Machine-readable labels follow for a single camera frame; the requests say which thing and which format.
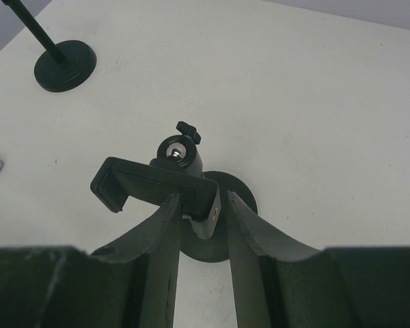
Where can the black round-base clamp stand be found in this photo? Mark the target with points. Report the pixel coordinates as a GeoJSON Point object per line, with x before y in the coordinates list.
{"type": "Point", "coordinates": [177, 169]}

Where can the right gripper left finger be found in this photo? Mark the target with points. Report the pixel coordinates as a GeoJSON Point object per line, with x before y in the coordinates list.
{"type": "Point", "coordinates": [130, 282]}

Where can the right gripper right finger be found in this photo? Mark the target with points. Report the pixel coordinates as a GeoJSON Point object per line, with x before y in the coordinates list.
{"type": "Point", "coordinates": [281, 282]}

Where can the tall black clamp stand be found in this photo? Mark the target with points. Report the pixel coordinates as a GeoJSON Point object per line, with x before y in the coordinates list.
{"type": "Point", "coordinates": [63, 66]}

